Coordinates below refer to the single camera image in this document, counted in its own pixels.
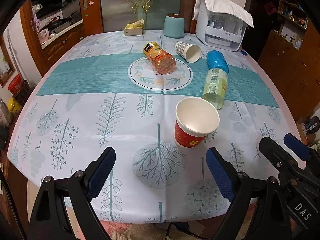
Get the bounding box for white countertop appliance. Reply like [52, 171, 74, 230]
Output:
[195, 1, 247, 51]

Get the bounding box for patterned teal tablecloth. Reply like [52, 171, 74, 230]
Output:
[8, 30, 298, 223]

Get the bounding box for orange juice bottle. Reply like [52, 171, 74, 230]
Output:
[143, 42, 176, 75]

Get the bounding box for wooden side cabinet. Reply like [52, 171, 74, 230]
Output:
[258, 0, 319, 120]

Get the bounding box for red paper cup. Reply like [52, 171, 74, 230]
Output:
[174, 97, 220, 148]

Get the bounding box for green labelled bottle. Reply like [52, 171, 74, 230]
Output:
[202, 68, 228, 110]

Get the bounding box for yellow tissue box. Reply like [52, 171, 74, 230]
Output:
[124, 19, 144, 36]

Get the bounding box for teal ceramic canister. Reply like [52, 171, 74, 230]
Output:
[163, 14, 184, 38]

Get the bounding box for red bucket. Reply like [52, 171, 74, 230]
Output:
[8, 74, 24, 96]

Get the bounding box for grey checkered paper cup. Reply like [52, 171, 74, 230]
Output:
[175, 41, 201, 63]

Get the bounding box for white cloth on appliance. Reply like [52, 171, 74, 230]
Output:
[192, 0, 254, 28]

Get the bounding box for blue plastic cup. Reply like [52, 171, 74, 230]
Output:
[206, 50, 229, 74]

